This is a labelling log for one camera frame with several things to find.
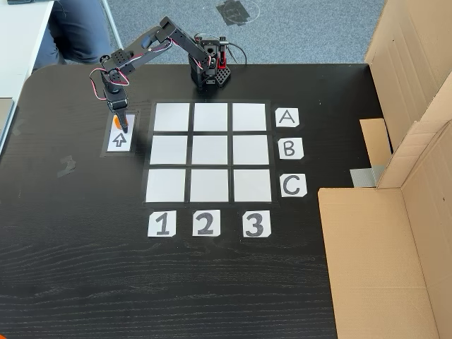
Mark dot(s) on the round orange token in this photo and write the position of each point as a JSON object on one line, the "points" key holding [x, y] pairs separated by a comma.
{"points": [[116, 121]]}

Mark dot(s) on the white nine-square grid sheet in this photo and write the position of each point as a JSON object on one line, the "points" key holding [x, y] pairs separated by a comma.
{"points": [[212, 118]]}

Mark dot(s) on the white arrow paper sheet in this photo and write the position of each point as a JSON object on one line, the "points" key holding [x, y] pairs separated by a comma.
{"points": [[129, 143]]}

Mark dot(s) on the white desk leg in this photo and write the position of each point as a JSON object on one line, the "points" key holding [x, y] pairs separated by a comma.
{"points": [[114, 31]]}

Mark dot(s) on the crumpled clear tape scraps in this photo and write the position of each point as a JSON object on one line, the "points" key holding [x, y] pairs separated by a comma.
{"points": [[67, 166]]}

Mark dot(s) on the person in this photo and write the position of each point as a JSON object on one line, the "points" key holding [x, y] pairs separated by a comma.
{"points": [[77, 31]]}

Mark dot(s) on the clear tape strip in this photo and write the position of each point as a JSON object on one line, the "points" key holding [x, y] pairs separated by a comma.
{"points": [[18, 127]]}

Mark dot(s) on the white desk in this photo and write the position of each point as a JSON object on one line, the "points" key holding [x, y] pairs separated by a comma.
{"points": [[21, 42]]}

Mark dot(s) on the paper label number 1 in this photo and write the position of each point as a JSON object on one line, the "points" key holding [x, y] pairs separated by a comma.
{"points": [[161, 224]]}

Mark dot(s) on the red black table clamp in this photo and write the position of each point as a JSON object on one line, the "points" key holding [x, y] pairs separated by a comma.
{"points": [[222, 64]]}

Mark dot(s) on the paper label number 2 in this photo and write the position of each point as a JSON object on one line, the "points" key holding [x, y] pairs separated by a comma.
{"points": [[206, 222]]}

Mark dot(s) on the black flat device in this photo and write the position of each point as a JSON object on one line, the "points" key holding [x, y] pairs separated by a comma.
{"points": [[21, 1]]}

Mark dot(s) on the black floor tape patch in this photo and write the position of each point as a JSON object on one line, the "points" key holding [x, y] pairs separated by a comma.
{"points": [[233, 12]]}

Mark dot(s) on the paper label letter A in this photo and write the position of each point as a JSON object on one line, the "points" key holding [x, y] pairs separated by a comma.
{"points": [[287, 117]]}

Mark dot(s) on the paper label number 3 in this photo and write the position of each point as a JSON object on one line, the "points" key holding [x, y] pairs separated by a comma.
{"points": [[256, 224]]}

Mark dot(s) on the paper label letter B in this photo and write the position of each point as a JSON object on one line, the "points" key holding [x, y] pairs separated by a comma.
{"points": [[290, 148]]}

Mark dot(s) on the paper label letter C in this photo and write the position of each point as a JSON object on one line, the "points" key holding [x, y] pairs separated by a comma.
{"points": [[293, 185]]}

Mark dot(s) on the brown cardboard screen panel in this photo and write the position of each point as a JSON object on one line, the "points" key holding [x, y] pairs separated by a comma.
{"points": [[409, 70], [374, 268]]}

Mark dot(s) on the grey duct tape strip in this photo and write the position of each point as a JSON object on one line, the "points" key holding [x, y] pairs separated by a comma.
{"points": [[365, 176]]}

